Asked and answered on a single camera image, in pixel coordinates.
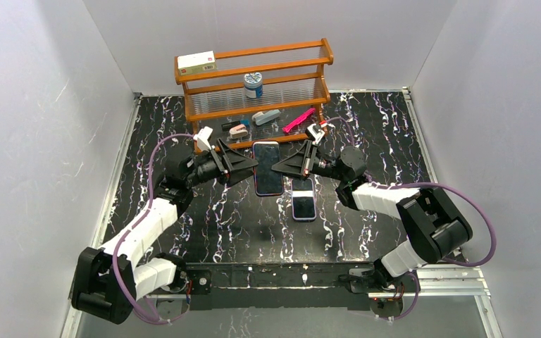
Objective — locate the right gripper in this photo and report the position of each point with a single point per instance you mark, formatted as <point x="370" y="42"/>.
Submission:
<point x="307" y="160"/>

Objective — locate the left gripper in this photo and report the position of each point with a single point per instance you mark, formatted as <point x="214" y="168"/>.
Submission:
<point x="222" y="162"/>

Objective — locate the black phone case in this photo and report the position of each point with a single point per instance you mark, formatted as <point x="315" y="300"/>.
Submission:
<point x="257" y="186"/>

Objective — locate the dark phone with pink edge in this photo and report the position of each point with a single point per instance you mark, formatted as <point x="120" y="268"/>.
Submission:
<point x="268" y="168"/>

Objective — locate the lavender phone case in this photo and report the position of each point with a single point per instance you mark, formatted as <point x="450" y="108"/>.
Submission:
<point x="304" y="218"/>

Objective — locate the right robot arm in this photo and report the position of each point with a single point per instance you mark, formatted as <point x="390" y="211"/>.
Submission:
<point x="434" y="226"/>

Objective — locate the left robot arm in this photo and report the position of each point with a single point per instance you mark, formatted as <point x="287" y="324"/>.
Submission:
<point x="110" y="279"/>

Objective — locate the pink white stapler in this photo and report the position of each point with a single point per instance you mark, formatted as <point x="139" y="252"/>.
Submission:
<point x="238" y="131"/>

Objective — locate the pink comb tool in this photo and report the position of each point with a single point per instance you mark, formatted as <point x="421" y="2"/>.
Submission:
<point x="298" y="121"/>

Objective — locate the black teal marker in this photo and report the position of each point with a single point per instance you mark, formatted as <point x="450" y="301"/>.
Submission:
<point x="233" y="123"/>

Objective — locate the grey blue stapler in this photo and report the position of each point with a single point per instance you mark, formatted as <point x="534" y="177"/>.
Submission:
<point x="263" y="117"/>

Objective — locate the orange wooden shelf rack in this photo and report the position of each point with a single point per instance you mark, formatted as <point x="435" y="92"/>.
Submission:
<point x="269" y="93"/>

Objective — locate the blue white jar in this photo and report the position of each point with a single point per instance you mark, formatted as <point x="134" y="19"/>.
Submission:
<point x="253" y="85"/>

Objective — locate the white box on shelf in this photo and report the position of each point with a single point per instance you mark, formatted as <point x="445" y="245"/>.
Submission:
<point x="196" y="63"/>

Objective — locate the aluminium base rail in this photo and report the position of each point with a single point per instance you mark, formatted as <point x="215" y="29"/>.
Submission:
<point x="319" y="285"/>

